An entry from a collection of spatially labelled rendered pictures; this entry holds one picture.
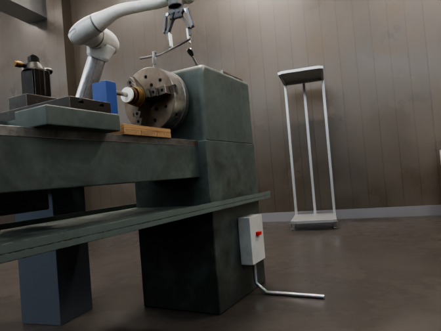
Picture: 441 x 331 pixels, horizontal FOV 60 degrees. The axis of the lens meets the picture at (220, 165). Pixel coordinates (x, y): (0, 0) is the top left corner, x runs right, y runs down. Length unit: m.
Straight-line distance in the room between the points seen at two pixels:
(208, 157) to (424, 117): 3.78
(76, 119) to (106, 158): 0.22
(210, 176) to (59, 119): 0.91
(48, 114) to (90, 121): 0.15
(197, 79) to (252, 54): 3.64
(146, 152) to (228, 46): 4.24
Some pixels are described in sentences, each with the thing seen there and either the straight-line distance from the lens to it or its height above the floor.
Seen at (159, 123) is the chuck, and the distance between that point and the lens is 1.89.
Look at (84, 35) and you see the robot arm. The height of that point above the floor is 1.47.
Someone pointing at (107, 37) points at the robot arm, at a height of 1.50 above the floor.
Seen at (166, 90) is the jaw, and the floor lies 1.10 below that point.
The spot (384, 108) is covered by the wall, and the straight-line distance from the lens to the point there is 5.28.
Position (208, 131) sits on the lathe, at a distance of 1.94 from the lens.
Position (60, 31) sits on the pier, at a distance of 6.98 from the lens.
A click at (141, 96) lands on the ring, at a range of 1.84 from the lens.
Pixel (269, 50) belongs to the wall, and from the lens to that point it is 5.55.
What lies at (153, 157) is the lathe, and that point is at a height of 0.78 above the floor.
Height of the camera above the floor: 0.68
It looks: 2 degrees up
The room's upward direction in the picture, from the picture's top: 5 degrees counter-clockwise
